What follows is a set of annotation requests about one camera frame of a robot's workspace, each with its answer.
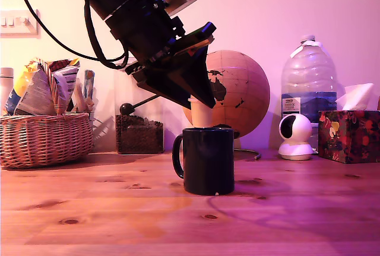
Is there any pale coffee capsule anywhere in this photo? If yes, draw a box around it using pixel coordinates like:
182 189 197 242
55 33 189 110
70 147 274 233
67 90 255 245
189 95 214 128

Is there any black coffee scoop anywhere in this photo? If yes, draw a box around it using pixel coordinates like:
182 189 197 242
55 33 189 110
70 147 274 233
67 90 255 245
119 94 160 116

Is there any clear jar of coffee beans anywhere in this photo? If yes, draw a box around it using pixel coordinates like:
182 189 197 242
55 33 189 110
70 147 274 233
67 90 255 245
112 56 165 154

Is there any dark coffee mug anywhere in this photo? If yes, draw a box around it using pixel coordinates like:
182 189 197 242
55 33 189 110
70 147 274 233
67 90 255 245
172 127 236 196

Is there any cork globe on stand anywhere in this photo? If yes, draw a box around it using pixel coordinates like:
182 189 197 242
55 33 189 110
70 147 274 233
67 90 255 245
181 49 271 160

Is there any blue sachet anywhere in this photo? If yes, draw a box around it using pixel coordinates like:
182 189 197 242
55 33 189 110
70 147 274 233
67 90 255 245
84 69 96 120

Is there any red-topped printed snack bag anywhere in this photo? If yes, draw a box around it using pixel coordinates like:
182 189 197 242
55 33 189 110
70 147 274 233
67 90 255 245
48 58 81 112

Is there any large clear water bottle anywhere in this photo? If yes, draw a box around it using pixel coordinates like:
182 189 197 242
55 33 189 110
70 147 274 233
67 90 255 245
280 34 338 128

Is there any white printed snack bag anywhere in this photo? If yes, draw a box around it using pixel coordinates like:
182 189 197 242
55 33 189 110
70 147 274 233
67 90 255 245
12 65 58 116

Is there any yellow snack bag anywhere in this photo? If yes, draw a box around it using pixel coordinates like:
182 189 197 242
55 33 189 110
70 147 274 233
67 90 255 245
4 58 41 116

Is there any wicker basket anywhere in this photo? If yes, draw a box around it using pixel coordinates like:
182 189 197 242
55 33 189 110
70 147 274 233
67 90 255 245
0 59 94 170

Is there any white bottle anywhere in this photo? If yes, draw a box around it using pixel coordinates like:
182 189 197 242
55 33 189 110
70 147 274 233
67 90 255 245
0 67 15 116

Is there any white tissue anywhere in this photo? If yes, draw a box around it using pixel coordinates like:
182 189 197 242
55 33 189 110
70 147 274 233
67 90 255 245
335 83 375 112

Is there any floral tissue box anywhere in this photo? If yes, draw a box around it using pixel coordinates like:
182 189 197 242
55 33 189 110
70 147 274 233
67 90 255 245
318 109 380 165

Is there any thick black cable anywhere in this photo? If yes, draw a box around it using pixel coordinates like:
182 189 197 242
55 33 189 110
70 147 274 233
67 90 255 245
83 0 132 71

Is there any small white round camera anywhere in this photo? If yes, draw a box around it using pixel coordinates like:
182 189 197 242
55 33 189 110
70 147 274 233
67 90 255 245
277 113 315 161

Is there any white wall switch plate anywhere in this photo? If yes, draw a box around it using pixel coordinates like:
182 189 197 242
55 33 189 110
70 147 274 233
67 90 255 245
0 9 40 37

